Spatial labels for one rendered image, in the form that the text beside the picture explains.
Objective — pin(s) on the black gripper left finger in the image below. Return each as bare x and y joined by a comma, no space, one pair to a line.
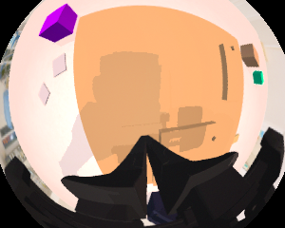
127,185

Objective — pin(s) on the purple cube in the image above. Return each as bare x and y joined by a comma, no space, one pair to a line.
59,24

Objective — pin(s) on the small green cube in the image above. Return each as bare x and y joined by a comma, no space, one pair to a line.
258,77

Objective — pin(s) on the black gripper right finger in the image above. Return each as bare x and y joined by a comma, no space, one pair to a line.
175,176

